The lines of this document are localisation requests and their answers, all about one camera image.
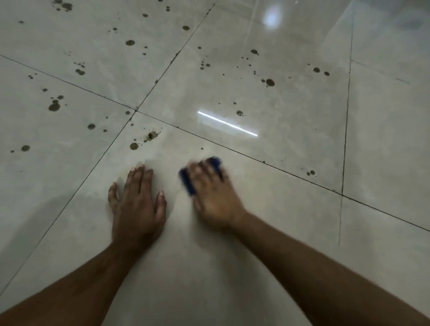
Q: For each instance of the person's left hand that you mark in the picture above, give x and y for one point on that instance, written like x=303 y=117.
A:
x=134 y=218

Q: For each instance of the person's right forearm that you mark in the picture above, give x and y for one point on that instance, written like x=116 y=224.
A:
x=322 y=278

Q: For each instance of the person's right fingers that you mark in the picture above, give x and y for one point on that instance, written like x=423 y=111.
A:
x=203 y=174

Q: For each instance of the person's left little finger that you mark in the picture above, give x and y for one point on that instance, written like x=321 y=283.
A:
x=114 y=196

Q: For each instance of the person's left forearm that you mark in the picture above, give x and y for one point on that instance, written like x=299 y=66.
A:
x=77 y=288

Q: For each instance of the person's left thumb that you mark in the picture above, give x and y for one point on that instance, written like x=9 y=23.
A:
x=161 y=206

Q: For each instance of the person's right hand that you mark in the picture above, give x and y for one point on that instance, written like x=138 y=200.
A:
x=216 y=205

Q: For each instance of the person's left middle finger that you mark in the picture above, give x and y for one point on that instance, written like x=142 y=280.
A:
x=138 y=181

